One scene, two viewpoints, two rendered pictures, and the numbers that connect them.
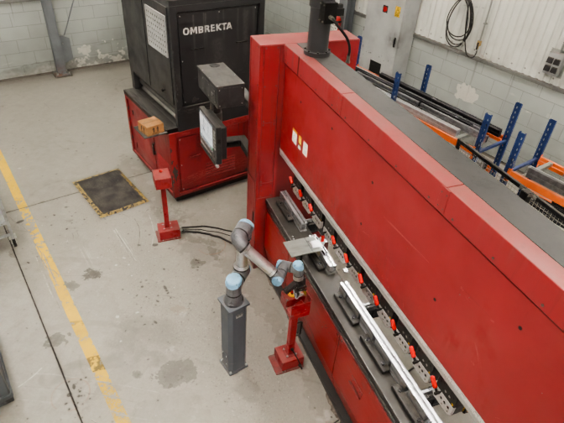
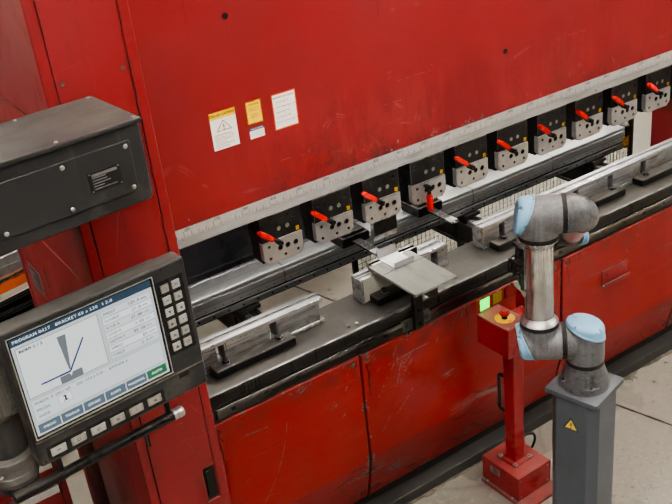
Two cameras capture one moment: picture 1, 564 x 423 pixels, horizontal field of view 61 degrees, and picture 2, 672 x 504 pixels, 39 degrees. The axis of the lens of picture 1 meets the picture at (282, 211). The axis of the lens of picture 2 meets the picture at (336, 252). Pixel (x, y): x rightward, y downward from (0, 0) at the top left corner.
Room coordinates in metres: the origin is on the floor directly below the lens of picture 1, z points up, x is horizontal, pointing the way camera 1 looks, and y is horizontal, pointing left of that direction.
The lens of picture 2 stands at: (3.47, 2.59, 2.59)
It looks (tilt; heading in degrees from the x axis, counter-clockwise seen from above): 28 degrees down; 263
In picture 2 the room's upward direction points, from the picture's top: 7 degrees counter-clockwise
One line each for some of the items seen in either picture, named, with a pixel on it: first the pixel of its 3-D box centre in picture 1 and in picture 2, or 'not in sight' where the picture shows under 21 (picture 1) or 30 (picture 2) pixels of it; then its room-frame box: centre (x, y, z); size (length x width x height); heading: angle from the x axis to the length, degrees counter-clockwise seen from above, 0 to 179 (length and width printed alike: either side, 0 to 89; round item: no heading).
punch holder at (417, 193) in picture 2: (333, 231); (421, 176); (2.76, -0.39, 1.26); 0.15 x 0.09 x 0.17; 24
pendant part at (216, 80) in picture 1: (220, 119); (56, 309); (3.88, 0.60, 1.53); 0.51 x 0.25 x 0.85; 29
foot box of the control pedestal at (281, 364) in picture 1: (285, 357); (521, 472); (2.50, -0.13, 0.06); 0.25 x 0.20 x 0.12; 115
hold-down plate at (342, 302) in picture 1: (346, 308); (523, 233); (2.34, -0.51, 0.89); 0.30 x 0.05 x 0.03; 24
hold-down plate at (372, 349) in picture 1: (374, 352); (595, 201); (1.97, -0.67, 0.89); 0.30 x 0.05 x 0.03; 24
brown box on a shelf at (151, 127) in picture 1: (149, 125); not in sight; (4.59, 1.48, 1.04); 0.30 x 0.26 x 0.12; 38
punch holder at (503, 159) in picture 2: (359, 266); (505, 143); (2.39, -0.55, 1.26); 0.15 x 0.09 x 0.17; 24
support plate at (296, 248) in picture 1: (302, 246); (412, 272); (2.86, -0.18, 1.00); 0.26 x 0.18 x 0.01; 114
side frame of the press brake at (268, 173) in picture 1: (295, 161); (102, 301); (3.88, -0.09, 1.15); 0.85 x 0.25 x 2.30; 114
